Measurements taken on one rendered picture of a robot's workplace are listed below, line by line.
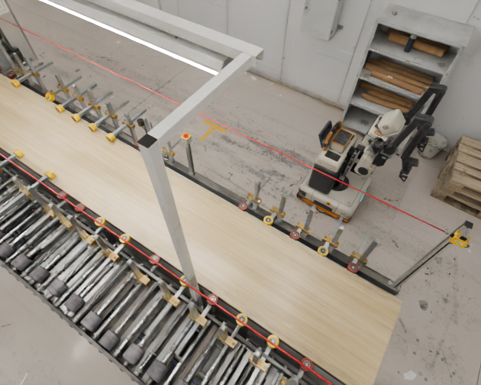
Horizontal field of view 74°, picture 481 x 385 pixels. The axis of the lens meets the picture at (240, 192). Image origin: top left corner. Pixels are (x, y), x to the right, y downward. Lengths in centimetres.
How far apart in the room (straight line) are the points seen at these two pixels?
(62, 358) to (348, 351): 246
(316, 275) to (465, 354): 179
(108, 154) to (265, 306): 202
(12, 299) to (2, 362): 56
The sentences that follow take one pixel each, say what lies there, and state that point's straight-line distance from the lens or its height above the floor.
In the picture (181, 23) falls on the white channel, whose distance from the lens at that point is 169.
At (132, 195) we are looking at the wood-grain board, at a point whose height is 90.
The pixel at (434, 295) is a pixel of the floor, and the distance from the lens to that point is 393.
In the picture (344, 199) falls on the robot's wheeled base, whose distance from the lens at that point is 375.
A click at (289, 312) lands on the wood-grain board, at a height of 90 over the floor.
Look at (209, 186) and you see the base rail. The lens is 314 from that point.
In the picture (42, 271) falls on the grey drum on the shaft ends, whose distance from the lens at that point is 295.
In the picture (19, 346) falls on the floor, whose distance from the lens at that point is 381.
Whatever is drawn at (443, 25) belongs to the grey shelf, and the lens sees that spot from 424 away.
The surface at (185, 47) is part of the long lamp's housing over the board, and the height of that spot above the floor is 238.
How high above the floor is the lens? 322
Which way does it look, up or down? 55 degrees down
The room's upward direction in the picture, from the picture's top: 1 degrees clockwise
